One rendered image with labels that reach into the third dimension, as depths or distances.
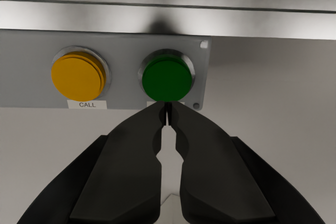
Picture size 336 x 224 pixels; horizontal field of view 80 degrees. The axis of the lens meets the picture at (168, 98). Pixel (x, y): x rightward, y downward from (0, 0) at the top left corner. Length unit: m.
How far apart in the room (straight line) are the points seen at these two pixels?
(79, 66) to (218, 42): 0.18
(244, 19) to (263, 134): 0.24
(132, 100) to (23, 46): 0.09
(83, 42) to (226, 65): 0.19
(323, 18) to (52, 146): 0.38
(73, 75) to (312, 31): 0.19
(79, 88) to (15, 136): 0.24
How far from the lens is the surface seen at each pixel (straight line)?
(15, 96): 0.22
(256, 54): 0.30
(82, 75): 0.17
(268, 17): 0.18
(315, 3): 0.20
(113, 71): 0.17
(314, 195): 0.55
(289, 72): 0.33
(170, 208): 0.42
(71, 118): 0.34
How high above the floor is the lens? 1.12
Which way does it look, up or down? 61 degrees down
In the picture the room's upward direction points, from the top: 176 degrees clockwise
